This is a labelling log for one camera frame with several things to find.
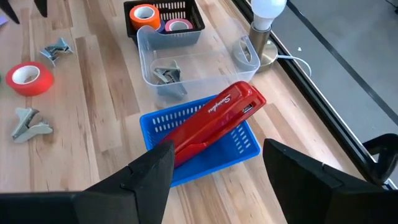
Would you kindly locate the silver staple remover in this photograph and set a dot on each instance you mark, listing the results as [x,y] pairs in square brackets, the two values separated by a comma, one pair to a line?
[56,49]

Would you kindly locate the orange tape roll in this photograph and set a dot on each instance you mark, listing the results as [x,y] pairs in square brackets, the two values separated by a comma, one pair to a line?
[136,21]

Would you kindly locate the black aluminium rig frame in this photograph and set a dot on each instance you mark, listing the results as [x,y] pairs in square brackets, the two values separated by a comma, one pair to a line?
[311,90]

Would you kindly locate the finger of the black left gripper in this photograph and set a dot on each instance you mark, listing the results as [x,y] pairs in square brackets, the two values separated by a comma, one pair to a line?
[41,6]
[9,9]

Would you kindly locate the black slotted plastic basket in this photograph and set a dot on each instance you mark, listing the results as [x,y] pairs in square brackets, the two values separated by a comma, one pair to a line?
[183,9]

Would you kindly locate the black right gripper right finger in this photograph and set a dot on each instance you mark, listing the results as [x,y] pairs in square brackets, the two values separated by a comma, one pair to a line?
[326,202]

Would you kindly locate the purple tape roll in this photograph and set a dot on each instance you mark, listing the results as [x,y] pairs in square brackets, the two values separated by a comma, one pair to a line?
[161,26]

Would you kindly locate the light grey staple remover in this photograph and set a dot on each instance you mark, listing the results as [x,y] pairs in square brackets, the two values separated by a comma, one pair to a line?
[168,76]

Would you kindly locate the white light bulb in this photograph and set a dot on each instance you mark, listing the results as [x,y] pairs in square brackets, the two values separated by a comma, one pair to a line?
[267,12]

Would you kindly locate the blue slotted plastic basket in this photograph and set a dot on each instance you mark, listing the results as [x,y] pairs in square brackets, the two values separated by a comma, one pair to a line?
[217,155]

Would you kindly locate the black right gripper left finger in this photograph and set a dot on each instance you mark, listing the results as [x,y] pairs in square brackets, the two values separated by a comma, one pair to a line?
[93,205]

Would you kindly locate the clear plastic bin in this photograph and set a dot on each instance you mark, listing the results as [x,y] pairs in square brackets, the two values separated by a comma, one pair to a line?
[202,62]

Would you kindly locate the red stapler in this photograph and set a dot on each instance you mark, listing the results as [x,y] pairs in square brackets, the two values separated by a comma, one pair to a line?
[217,118]

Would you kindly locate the red tape roll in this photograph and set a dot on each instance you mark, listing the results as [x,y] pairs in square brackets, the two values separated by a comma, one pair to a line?
[37,87]

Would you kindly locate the pink tape roll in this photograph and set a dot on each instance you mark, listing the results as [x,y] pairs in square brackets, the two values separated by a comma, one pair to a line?
[188,24]

